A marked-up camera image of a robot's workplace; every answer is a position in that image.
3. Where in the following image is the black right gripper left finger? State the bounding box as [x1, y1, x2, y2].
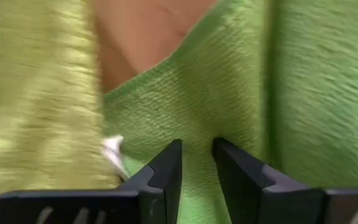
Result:
[0, 138, 183, 224]

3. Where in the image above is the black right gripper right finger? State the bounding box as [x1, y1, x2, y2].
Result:
[212, 136, 358, 224]

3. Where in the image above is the green microfiber towel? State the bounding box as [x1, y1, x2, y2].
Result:
[103, 0, 358, 224]

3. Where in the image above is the lime microfiber towel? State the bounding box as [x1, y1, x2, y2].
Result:
[0, 0, 127, 215]

